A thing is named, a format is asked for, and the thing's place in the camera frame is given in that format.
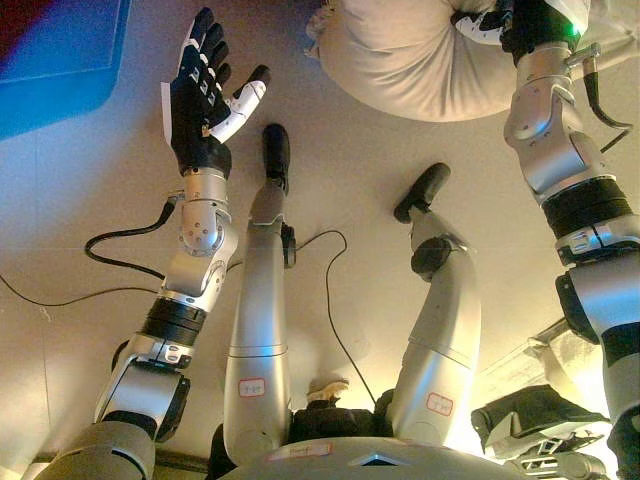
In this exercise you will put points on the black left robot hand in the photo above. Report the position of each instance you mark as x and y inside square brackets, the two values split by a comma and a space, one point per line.
[195, 110]

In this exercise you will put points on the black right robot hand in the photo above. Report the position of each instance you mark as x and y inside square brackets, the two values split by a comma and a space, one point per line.
[535, 25]

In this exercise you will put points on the white cloth bag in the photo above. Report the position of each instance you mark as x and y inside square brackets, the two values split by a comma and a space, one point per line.
[400, 65]

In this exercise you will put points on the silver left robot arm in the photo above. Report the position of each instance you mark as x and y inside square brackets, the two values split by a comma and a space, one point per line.
[200, 250]

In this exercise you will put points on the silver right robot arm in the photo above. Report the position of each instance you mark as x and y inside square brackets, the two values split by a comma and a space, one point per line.
[555, 140]

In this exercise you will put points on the blue plastic bin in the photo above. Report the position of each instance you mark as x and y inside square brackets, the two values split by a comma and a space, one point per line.
[60, 65]

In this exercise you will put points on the silver left robot leg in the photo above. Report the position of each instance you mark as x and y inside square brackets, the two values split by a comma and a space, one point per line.
[260, 310]

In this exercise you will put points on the silver robot leg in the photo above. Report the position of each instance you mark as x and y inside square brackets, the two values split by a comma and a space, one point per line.
[440, 340]
[260, 310]

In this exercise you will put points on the silver right robot leg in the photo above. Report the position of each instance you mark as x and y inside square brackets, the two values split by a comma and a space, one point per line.
[440, 340]

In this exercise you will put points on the person in black clothing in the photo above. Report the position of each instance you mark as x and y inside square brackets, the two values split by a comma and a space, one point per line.
[325, 420]

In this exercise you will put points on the black fabric-covered object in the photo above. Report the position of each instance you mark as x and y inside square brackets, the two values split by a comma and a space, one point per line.
[540, 405]

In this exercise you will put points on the grey robot torso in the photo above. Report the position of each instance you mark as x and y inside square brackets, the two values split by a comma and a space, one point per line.
[350, 462]

